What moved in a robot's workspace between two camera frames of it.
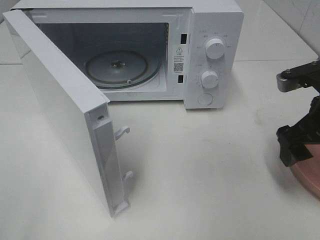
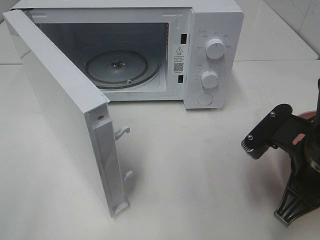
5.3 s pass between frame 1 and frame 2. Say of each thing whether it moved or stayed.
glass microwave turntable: stayed
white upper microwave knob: stayed
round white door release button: stayed
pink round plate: moved
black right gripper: moved
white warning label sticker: stayed
